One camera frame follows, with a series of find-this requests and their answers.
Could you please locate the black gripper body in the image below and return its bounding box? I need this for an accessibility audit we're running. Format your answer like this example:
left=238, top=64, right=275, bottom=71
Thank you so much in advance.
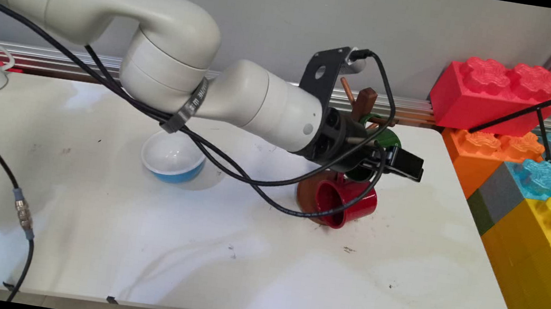
left=301, top=105, right=386, bottom=177

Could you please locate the orange toy block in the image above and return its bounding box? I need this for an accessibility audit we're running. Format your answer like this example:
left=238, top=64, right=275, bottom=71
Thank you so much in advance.
left=434, top=120, right=548, bottom=209

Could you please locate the aluminium rail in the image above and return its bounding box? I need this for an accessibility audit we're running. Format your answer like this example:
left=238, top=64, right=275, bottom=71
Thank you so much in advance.
left=0, top=40, right=551, bottom=145

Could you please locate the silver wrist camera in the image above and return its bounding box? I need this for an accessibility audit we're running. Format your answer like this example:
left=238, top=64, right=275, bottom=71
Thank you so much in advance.
left=342, top=47, right=376, bottom=78

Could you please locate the grey strap on arm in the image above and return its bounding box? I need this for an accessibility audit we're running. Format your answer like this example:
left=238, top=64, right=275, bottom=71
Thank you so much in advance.
left=158, top=72, right=211, bottom=139

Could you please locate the red mug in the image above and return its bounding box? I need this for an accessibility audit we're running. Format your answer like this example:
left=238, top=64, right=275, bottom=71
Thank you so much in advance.
left=310, top=172, right=381, bottom=235

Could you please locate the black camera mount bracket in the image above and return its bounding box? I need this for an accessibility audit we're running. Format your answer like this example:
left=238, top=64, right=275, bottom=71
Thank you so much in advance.
left=296, top=42, right=355, bottom=113

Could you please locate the big red toy block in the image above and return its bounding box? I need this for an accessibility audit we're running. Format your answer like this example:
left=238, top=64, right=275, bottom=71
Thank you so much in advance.
left=425, top=51, right=551, bottom=143

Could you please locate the white bowl with blue outside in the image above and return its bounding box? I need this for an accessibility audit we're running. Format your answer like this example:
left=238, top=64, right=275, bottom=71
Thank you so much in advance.
left=138, top=127, right=210, bottom=188

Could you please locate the green mug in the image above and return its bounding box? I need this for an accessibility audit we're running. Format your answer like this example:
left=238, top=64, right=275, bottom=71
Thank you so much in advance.
left=344, top=111, right=406, bottom=188

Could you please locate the black tripod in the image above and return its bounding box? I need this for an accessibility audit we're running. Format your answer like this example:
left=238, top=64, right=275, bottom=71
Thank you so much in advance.
left=464, top=60, right=551, bottom=170

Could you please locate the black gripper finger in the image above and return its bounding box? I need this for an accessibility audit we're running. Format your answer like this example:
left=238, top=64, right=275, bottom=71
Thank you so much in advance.
left=384, top=146, right=421, bottom=167
left=373, top=157, right=425, bottom=184

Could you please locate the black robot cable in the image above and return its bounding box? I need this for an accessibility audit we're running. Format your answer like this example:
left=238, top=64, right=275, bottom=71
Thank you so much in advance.
left=70, top=43, right=371, bottom=198
left=0, top=0, right=406, bottom=229

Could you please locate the brown wooden mug tree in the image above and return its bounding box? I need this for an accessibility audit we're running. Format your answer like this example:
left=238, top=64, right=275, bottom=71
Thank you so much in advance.
left=293, top=73, right=402, bottom=228

